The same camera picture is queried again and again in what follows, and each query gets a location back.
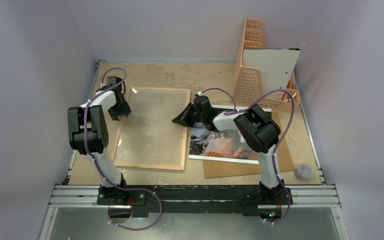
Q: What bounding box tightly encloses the white wooden picture frame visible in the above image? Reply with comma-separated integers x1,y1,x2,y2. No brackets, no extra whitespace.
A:
112,86,191,170

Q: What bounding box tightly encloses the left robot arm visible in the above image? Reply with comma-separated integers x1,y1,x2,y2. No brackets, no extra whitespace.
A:
67,76,132,205

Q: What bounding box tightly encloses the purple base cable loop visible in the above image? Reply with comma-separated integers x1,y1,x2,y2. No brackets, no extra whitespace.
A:
108,189,164,233

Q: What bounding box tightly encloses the brown cardboard backing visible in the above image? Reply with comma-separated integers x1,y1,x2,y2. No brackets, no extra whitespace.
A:
202,112,296,180

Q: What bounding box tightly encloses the printed photo of driver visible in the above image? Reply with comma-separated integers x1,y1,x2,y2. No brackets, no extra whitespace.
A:
188,104,273,165

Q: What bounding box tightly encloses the white board sheet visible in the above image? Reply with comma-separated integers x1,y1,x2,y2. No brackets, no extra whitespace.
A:
242,48,301,94

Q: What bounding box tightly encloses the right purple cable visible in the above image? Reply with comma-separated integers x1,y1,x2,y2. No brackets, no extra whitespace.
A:
198,87,296,186

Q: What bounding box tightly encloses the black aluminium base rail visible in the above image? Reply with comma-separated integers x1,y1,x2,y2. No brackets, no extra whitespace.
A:
48,185,340,218

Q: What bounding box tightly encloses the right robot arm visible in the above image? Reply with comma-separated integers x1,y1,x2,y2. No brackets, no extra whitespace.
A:
171,95,285,204

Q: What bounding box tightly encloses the orange plastic file organizer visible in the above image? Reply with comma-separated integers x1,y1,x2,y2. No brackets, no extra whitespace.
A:
233,18,301,112

